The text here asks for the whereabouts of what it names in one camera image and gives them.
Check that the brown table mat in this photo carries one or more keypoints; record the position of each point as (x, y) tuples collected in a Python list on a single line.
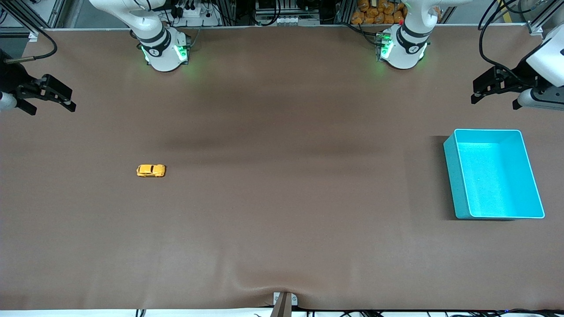
[(282, 220)]

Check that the brown camera support pole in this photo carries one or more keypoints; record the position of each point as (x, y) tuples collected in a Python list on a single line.
[(282, 308)]

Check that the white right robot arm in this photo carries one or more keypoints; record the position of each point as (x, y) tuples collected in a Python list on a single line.
[(163, 57)]

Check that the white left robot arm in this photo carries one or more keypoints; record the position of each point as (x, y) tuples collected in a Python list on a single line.
[(407, 53)]

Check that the pile of orange toys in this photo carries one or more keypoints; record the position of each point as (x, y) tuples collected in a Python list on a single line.
[(379, 11)]

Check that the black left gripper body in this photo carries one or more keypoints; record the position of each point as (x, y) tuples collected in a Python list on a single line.
[(523, 75)]

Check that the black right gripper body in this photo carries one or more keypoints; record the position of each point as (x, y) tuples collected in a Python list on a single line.
[(12, 79)]

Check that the white power strip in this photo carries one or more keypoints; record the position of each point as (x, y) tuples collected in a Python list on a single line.
[(194, 12)]

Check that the grey clamp bracket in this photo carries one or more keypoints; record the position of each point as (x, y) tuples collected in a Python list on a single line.
[(294, 300)]

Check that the teal plastic bin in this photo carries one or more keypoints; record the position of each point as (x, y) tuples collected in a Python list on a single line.
[(498, 176)]

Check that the yellow beetle toy car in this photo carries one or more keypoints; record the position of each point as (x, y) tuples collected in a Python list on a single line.
[(151, 171)]

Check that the aluminium frame post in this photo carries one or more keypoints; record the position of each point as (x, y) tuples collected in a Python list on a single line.
[(539, 24), (55, 13)]

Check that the white terminal block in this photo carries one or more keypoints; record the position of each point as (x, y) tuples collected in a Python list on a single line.
[(286, 20)]

